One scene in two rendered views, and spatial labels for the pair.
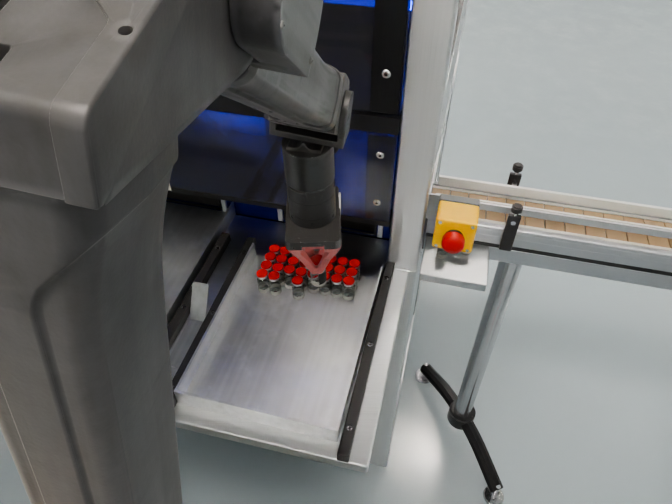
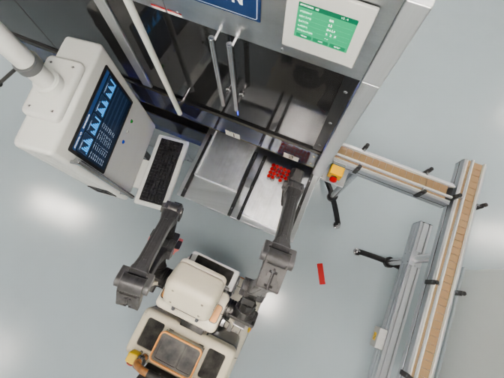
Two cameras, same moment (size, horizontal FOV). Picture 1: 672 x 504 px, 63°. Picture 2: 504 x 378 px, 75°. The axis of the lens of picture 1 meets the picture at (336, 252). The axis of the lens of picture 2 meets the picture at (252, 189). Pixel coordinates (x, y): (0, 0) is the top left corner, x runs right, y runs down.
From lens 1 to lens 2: 1.02 m
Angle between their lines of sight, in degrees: 31
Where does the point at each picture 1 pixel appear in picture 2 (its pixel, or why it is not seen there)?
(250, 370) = (262, 208)
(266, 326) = (268, 193)
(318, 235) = not seen: hidden behind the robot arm
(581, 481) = (370, 225)
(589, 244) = (382, 179)
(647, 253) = (400, 186)
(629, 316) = (421, 159)
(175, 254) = (238, 157)
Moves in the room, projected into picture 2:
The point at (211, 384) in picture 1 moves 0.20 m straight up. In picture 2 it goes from (251, 211) to (250, 203)
